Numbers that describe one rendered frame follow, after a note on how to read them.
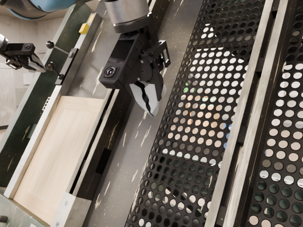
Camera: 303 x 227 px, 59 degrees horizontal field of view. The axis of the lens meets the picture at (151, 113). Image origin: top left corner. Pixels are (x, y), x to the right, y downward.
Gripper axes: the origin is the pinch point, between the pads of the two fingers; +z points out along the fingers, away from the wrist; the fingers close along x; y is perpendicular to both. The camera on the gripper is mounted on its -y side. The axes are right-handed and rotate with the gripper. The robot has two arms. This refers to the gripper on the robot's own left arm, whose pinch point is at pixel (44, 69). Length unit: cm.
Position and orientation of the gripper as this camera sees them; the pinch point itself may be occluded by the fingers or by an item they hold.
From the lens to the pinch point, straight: 133.2
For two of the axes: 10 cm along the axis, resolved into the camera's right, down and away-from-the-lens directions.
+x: -0.5, 8.8, -4.7
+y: -8.3, 2.3, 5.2
